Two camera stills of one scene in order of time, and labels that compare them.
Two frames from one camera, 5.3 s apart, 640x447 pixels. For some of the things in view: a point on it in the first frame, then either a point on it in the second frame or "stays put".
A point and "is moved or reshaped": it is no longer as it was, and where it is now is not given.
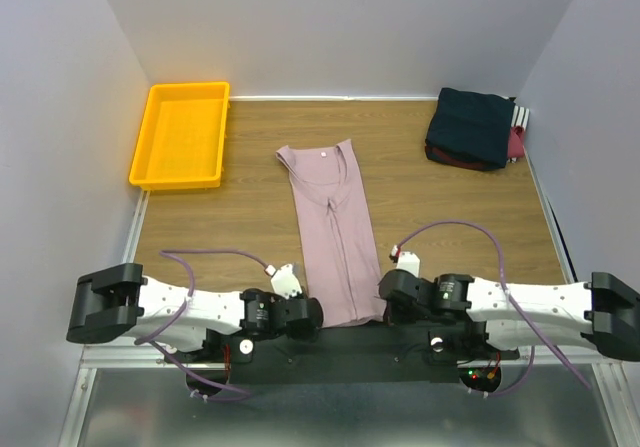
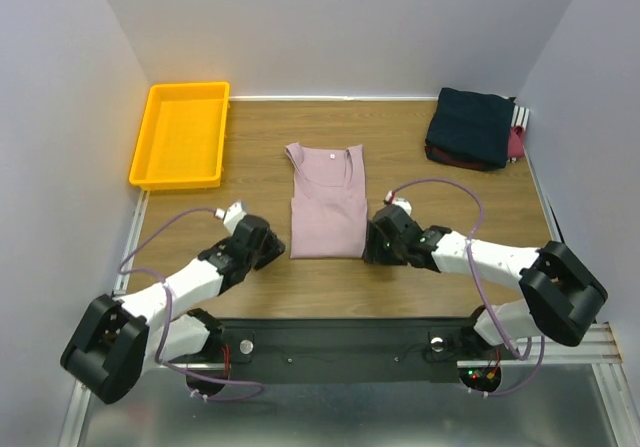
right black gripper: (391, 288) -> (378, 240)
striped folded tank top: (520, 116) stays put
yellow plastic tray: (182, 137) stays put
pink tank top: (340, 267) is moved or reshaped
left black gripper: (299, 335) -> (273, 249)
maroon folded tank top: (516, 147) stays put
